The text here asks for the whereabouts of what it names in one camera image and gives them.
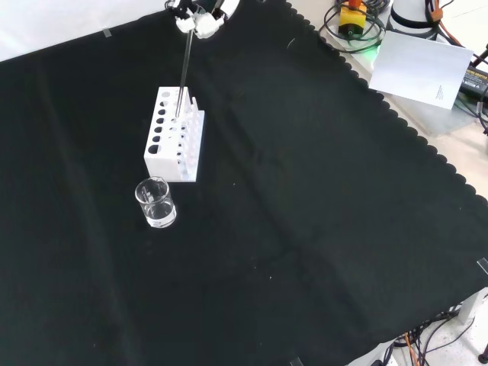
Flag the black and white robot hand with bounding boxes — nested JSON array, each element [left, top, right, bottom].
[[164, 0, 241, 40]]

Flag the clear glass rod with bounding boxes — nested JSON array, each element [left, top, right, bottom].
[[175, 30, 194, 118]]

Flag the white test tube rack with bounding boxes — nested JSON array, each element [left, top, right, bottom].
[[143, 86, 207, 185]]

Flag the clear glass beaker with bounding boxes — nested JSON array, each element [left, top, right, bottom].
[[133, 175, 178, 230]]

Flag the yellow stop button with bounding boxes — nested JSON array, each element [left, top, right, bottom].
[[338, 0, 369, 38]]

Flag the black bench cloth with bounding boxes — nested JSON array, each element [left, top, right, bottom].
[[0, 0, 488, 366]]

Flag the pale board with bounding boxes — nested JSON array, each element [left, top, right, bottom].
[[368, 30, 475, 112]]

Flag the black power adapter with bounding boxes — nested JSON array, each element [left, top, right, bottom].
[[458, 62, 488, 97]]

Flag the white table leg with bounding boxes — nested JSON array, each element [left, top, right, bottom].
[[456, 287, 488, 326]]

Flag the black cable loops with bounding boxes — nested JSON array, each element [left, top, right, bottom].
[[319, 0, 393, 55]]

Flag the orange floor cable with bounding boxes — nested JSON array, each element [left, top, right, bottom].
[[403, 330, 421, 366]]

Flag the black cable bundle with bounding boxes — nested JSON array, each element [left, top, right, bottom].
[[392, 310, 488, 366]]

